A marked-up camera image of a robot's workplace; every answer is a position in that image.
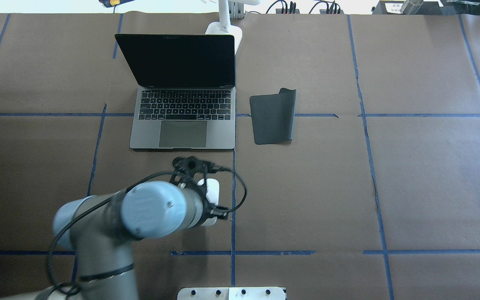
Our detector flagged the white computer mouse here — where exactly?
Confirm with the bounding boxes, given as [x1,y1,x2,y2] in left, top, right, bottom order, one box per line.
[201,178,220,227]

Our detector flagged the grey laptop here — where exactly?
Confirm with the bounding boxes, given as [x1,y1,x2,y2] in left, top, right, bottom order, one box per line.
[115,34,236,150]

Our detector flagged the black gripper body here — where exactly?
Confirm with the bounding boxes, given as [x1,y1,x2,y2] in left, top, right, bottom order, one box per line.
[200,196,229,221]

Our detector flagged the white desk lamp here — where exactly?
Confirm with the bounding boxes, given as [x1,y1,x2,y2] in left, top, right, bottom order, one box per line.
[205,0,261,53]

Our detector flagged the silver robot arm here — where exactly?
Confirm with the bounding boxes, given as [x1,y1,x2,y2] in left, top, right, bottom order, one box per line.
[8,179,227,300]

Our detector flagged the black mouse pad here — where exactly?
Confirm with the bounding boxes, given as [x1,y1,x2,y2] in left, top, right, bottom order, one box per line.
[250,87,297,145]

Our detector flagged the black camera cable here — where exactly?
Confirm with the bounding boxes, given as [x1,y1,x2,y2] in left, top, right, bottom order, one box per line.
[46,167,248,297]

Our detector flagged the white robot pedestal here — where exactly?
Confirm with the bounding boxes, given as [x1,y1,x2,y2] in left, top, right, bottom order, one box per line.
[177,286,287,300]

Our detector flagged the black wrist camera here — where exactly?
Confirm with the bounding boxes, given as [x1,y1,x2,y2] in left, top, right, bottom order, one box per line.
[169,156,225,187]

